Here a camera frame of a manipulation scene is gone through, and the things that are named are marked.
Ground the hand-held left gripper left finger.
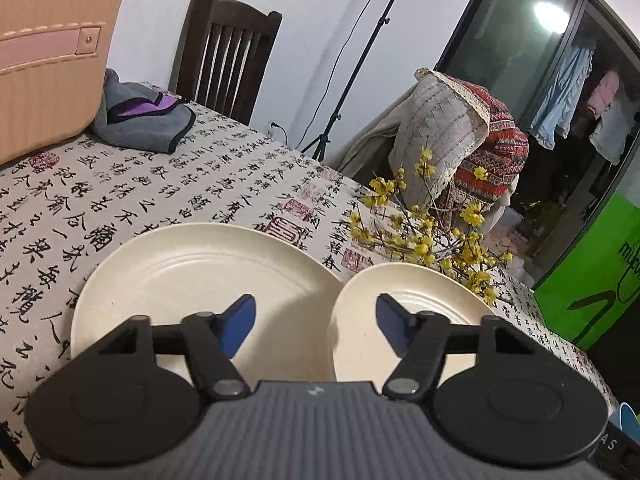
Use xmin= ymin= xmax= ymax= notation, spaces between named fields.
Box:
xmin=94 ymin=294 xmax=257 ymax=402

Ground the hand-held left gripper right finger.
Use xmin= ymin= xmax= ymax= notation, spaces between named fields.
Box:
xmin=376 ymin=294 xmax=538 ymax=402

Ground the small cream plate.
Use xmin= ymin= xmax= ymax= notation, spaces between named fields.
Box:
xmin=326 ymin=261 xmax=501 ymax=383

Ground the blue bowl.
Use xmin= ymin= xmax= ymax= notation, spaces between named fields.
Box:
xmin=619 ymin=401 xmax=640 ymax=433

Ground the large cream plate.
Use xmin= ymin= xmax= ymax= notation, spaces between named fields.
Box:
xmin=70 ymin=222 xmax=346 ymax=391

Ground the yellow blossom branch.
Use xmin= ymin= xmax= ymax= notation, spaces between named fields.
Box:
xmin=347 ymin=146 xmax=516 ymax=306

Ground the green paper bag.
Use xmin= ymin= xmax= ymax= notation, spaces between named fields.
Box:
xmin=532 ymin=192 xmax=640 ymax=351

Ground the red patterned blanket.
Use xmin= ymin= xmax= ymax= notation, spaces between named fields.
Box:
xmin=435 ymin=74 xmax=530 ymax=231

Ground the white lace cloth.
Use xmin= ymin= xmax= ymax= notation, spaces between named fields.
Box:
xmin=389 ymin=67 xmax=491 ymax=201

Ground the grey and purple cloth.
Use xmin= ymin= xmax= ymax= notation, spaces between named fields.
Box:
xmin=90 ymin=68 xmax=197 ymax=155

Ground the studio light on tripod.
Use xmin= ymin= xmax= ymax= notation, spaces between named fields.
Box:
xmin=300 ymin=0 xmax=421 ymax=161

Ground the hanging light blue shirt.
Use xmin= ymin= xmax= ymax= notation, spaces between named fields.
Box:
xmin=529 ymin=42 xmax=596 ymax=150

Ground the dark wooden chair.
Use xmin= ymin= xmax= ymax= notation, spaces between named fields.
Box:
xmin=169 ymin=0 xmax=283 ymax=126

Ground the hanging white garment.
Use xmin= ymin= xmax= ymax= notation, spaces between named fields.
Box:
xmin=590 ymin=87 xmax=640 ymax=166

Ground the pink hard-shell suitcase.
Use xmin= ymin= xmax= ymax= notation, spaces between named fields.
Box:
xmin=0 ymin=0 xmax=133 ymax=166

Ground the hanging pink garment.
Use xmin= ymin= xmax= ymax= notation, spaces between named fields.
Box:
xmin=586 ymin=70 xmax=621 ymax=120

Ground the black framed glass door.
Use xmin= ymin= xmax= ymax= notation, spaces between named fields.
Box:
xmin=435 ymin=0 xmax=640 ymax=286

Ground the black power cable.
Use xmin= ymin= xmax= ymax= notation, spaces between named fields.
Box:
xmin=270 ymin=0 xmax=391 ymax=143

